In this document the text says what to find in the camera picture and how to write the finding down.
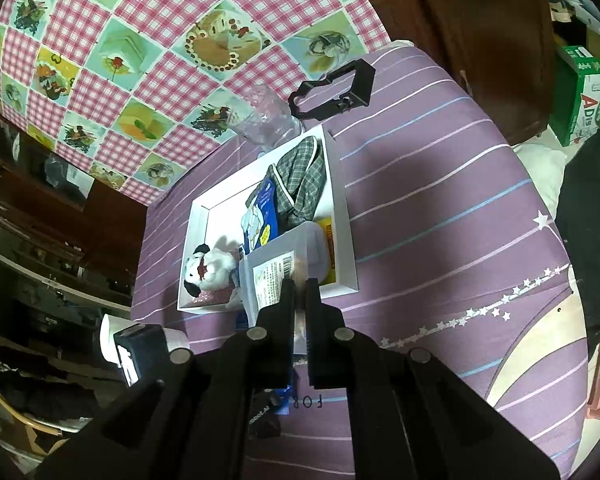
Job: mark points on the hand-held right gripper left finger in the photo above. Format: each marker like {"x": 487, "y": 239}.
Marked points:
{"x": 285, "y": 310}

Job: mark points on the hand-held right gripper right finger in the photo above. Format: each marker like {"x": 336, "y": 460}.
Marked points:
{"x": 316, "y": 310}

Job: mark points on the clear plastic container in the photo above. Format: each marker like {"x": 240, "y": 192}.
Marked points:
{"x": 280, "y": 260}

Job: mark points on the yellow packet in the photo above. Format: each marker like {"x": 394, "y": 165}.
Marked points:
{"x": 330, "y": 245}

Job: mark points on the white plush dog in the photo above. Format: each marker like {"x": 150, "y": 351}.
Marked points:
{"x": 215, "y": 262}

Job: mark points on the blue cartoon print packet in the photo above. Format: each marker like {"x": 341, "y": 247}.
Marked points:
{"x": 260, "y": 215}

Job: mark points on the white cardboard box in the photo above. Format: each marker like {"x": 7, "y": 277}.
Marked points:
{"x": 215, "y": 220}

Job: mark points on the dark wooden cabinet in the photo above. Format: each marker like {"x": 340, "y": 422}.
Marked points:
{"x": 105, "y": 240}
{"x": 480, "y": 35}

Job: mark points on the clear plastic cup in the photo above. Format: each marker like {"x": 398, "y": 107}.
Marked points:
{"x": 265, "y": 120}

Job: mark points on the black plastic clip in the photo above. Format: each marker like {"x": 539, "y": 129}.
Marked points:
{"x": 360, "y": 82}

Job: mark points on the white pillow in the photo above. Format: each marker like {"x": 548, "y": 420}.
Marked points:
{"x": 542, "y": 165}

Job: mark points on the pink checked printed cloth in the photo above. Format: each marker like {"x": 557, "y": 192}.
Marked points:
{"x": 145, "y": 75}

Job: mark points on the dark clothing pile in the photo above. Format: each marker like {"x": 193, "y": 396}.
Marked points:
{"x": 590, "y": 220}

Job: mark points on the green cardboard box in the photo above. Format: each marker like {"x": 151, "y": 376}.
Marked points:
{"x": 575, "y": 100}

